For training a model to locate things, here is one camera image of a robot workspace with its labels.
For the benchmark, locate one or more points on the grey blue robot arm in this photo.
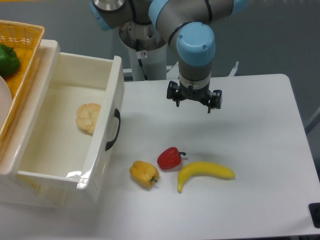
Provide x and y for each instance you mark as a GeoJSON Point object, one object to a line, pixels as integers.
{"type": "Point", "coordinates": [185, 25]}

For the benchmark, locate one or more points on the black corner object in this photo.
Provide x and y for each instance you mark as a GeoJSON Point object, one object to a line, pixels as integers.
{"type": "Point", "coordinates": [314, 209]}

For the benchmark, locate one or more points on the white top drawer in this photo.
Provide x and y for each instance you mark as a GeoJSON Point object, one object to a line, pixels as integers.
{"type": "Point", "coordinates": [58, 152]}

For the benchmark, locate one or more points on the white plate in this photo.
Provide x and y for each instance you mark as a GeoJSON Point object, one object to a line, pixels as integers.
{"type": "Point", "coordinates": [5, 101]}

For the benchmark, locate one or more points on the white metal bracket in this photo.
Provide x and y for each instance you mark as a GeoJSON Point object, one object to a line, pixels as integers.
{"type": "Point", "coordinates": [234, 70]}

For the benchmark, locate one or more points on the green bell pepper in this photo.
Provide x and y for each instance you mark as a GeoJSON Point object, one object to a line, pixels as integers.
{"type": "Point", "coordinates": [9, 61]}

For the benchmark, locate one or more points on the red bell pepper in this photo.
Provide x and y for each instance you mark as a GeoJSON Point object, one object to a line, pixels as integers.
{"type": "Point", "coordinates": [170, 158]}

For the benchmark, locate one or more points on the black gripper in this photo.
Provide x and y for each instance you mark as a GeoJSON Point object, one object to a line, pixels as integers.
{"type": "Point", "coordinates": [181, 92]}

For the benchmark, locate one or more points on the yellow woven basket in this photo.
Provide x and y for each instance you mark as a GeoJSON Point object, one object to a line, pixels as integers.
{"type": "Point", "coordinates": [25, 40]}

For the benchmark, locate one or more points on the yellow bell pepper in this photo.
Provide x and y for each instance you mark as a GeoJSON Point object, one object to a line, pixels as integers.
{"type": "Point", "coordinates": [144, 173]}

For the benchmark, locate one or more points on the white drawer cabinet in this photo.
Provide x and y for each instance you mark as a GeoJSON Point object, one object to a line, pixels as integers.
{"type": "Point", "coordinates": [14, 186]}

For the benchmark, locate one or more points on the beige bread roll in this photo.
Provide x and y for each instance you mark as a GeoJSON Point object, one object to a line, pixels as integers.
{"type": "Point", "coordinates": [87, 117]}

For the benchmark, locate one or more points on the yellow banana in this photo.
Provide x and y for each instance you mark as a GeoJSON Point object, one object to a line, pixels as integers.
{"type": "Point", "coordinates": [201, 168]}

